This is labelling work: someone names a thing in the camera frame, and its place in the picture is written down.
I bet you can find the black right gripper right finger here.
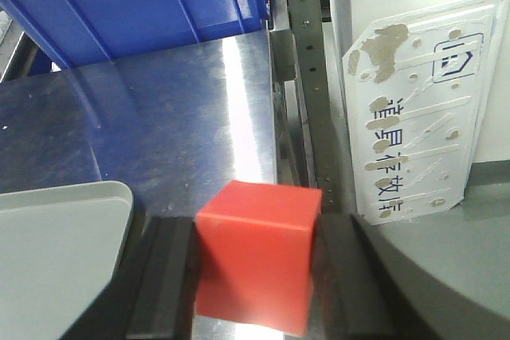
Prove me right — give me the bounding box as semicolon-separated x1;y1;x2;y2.
312;213;509;339

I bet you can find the red foam cube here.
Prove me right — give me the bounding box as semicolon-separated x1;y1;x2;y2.
196;180;322;336

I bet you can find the right blue plastic bin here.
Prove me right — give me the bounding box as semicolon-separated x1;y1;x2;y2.
1;0;268;68

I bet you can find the worn white wall sign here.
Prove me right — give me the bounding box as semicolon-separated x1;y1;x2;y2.
343;0;509;225

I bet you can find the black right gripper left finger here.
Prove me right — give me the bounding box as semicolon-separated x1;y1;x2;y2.
62;217;199;339

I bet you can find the perforated metal shelf post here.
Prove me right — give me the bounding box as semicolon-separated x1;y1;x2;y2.
288;0;339;213

